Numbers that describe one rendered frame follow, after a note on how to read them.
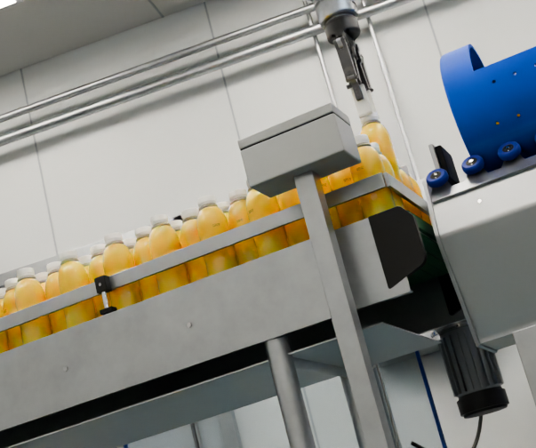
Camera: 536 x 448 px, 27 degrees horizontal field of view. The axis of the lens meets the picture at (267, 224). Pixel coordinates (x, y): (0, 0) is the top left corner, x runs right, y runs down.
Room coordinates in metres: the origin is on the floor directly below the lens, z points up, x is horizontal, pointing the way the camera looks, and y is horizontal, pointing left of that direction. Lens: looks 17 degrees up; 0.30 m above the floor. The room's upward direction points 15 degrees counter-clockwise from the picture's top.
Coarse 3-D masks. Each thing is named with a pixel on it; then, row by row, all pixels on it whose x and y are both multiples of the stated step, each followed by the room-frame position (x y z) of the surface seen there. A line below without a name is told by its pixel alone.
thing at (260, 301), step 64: (384, 256) 2.03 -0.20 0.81; (128, 320) 2.22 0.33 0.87; (192, 320) 2.18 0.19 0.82; (256, 320) 2.13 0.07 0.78; (320, 320) 2.09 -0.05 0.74; (384, 320) 2.51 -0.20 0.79; (448, 320) 2.47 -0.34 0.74; (0, 384) 2.34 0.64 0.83; (64, 384) 2.29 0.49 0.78; (128, 384) 2.24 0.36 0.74; (192, 384) 2.69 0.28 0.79; (256, 384) 2.37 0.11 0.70
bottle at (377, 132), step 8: (376, 120) 2.20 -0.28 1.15; (368, 128) 2.19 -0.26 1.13; (376, 128) 2.19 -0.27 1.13; (384, 128) 2.20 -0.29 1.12; (368, 136) 2.19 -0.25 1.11; (376, 136) 2.18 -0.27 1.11; (384, 136) 2.19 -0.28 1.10; (384, 144) 2.19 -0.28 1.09; (392, 144) 2.21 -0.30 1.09; (384, 152) 2.19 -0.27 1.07; (392, 152) 2.20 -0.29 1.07; (392, 160) 2.19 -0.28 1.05; (400, 176) 2.20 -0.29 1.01
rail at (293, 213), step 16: (336, 192) 2.07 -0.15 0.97; (352, 192) 2.06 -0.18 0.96; (368, 192) 2.05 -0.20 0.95; (288, 208) 2.11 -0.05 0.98; (256, 224) 2.14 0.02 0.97; (272, 224) 2.12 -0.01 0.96; (208, 240) 2.17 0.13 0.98; (224, 240) 2.16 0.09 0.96; (240, 240) 2.15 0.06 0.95; (176, 256) 2.20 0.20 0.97; (192, 256) 2.19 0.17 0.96; (128, 272) 2.24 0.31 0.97; (144, 272) 2.23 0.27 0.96; (80, 288) 2.28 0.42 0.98; (112, 288) 2.26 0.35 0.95; (48, 304) 2.31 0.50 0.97; (64, 304) 2.30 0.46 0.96; (0, 320) 2.36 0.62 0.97; (16, 320) 2.34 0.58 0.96; (32, 320) 2.33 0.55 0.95
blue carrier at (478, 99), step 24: (456, 72) 2.05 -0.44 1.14; (480, 72) 2.03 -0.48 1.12; (504, 72) 2.01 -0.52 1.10; (528, 72) 1.99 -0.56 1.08; (456, 96) 2.04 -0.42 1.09; (480, 96) 2.03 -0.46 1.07; (504, 96) 2.02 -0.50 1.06; (528, 96) 2.01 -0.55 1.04; (456, 120) 2.06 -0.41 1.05; (480, 120) 2.04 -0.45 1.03; (504, 120) 2.04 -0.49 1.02; (528, 120) 2.03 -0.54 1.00; (480, 144) 2.07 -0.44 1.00; (528, 144) 2.07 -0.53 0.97
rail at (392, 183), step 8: (384, 176) 2.05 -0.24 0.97; (392, 176) 2.08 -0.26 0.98; (392, 184) 2.06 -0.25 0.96; (400, 184) 2.13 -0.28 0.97; (400, 192) 2.11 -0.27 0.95; (408, 192) 2.17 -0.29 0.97; (408, 200) 2.17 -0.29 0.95; (416, 200) 2.22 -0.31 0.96; (424, 200) 2.29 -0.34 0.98; (424, 208) 2.27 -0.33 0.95
